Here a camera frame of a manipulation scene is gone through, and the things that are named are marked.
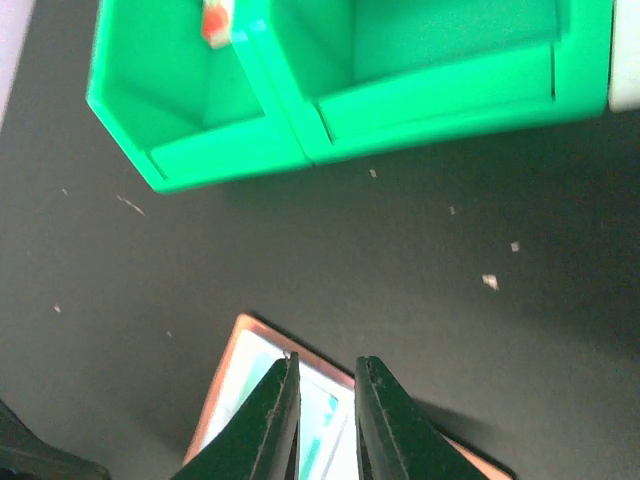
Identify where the teal chip credit card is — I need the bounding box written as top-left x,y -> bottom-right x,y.
232,342 -> 358,479

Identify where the green bin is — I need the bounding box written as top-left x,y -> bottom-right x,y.
87,1 -> 311,193
233,1 -> 613,163

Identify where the red white credit card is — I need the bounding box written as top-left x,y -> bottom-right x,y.
201,0 -> 235,49

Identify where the pink leather card holder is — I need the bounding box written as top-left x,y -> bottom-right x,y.
182,314 -> 511,479

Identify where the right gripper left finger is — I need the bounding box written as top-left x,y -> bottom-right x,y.
174,352 -> 301,480

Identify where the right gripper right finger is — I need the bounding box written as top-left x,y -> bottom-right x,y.
355,356 -> 500,480

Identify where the left green bin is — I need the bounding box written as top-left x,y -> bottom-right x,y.
87,1 -> 311,193

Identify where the white bin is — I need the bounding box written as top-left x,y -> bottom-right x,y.
608,0 -> 640,112

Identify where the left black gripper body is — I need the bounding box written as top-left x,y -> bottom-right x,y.
1,401 -> 110,479

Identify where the middle green bin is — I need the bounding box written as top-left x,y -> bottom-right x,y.
233,1 -> 613,163

